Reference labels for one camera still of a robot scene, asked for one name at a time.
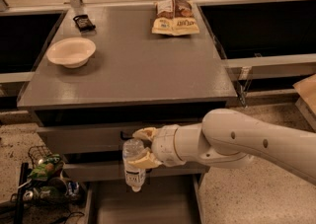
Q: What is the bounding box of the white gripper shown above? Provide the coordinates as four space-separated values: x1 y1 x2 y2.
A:
127 125 186 169

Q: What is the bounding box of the clear plastic water bottle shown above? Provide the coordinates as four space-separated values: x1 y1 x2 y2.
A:
121 138 147 193

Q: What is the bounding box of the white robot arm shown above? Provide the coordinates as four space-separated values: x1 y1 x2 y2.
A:
129 109 316 185

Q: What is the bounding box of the grey top drawer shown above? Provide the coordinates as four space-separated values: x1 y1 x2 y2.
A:
36 117 229 155

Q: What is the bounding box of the grey open bottom drawer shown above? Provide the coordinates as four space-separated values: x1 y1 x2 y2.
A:
83 175 204 224

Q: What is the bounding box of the grey middle drawer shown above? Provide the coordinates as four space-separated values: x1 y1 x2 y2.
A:
64 161 209 182

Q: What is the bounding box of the grey drawer cabinet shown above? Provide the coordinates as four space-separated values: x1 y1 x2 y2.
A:
17 2 238 224

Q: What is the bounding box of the green chip bag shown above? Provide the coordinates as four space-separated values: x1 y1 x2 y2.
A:
28 154 64 182

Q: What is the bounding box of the white bowl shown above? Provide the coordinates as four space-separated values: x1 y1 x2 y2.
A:
46 37 96 68

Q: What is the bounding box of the brown and yellow snack bag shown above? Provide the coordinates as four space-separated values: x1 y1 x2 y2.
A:
152 0 199 37

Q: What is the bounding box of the small black snack packet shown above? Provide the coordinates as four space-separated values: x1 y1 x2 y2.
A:
73 15 96 32

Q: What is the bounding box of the cardboard box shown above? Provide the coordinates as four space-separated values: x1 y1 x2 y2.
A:
293 74 316 114

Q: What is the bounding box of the black wire basket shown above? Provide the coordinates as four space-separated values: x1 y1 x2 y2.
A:
9 144 83 206

